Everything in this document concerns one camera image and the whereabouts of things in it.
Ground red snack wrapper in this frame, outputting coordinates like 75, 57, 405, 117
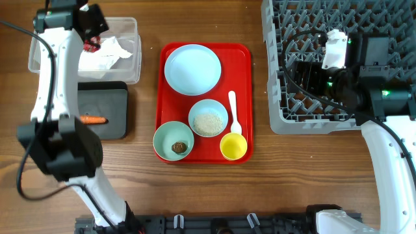
83, 36, 101, 53

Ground white napkin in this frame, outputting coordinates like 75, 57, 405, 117
79, 36, 133, 71

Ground orange carrot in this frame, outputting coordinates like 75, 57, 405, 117
80, 115, 108, 125

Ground yellow cup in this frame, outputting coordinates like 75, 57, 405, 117
220, 133, 248, 161

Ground light blue rice bowl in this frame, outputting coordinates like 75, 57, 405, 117
188, 99, 229, 137

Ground green bowl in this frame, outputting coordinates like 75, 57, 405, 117
153, 121, 194, 162

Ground brown food ball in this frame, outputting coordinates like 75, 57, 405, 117
172, 142, 187, 154

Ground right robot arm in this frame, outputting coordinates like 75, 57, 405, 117
283, 30, 415, 233

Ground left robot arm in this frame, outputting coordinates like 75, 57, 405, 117
18, 0, 145, 233

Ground clear plastic waste bin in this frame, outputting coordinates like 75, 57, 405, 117
40, 17, 142, 85

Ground grey dishwasher rack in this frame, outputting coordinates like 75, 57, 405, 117
261, 0, 415, 135

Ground black waste tray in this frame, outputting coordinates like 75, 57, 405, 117
78, 81, 129, 140

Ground white plastic spoon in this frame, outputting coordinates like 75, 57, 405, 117
228, 90, 242, 135

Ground light blue plate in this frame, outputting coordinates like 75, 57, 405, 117
164, 44, 222, 96

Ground red serving tray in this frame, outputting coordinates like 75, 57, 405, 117
155, 42, 254, 164

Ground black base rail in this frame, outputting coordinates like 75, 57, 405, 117
73, 213, 364, 234

